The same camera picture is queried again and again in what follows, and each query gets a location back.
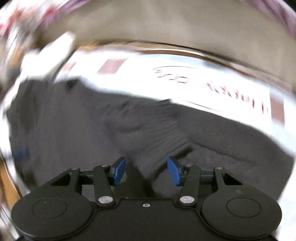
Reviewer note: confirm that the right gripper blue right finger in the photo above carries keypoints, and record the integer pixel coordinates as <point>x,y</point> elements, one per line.
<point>189,177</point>

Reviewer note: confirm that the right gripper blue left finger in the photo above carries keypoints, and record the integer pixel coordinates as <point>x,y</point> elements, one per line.
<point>103,178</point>

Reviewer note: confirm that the dark grey cable-knit sweater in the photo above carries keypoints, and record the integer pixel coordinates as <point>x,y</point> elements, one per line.
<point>67,125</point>

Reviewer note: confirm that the white folded garment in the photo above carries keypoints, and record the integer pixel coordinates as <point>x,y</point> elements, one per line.
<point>45,62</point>

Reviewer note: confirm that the beige mattress side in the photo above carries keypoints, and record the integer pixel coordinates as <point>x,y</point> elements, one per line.
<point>233,29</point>

